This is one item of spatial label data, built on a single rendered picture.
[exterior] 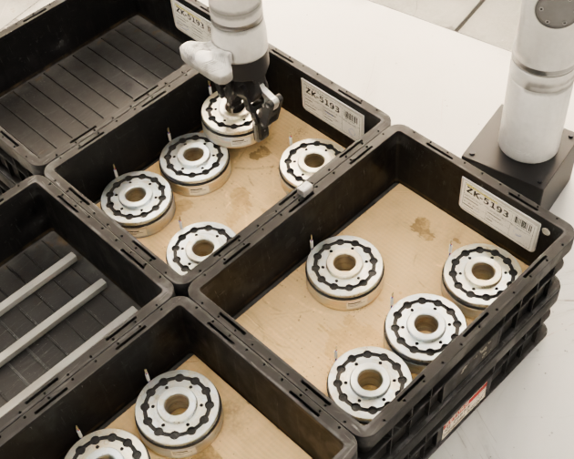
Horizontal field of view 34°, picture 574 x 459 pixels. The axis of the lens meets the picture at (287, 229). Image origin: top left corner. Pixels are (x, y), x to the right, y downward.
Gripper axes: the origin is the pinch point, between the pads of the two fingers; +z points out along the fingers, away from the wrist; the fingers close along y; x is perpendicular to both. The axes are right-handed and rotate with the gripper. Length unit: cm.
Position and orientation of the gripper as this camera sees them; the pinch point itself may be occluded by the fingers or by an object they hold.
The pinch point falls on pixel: (249, 122)
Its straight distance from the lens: 140.7
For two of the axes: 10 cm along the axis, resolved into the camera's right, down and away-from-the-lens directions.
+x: -7.2, 5.5, -4.2
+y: -6.9, -5.3, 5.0
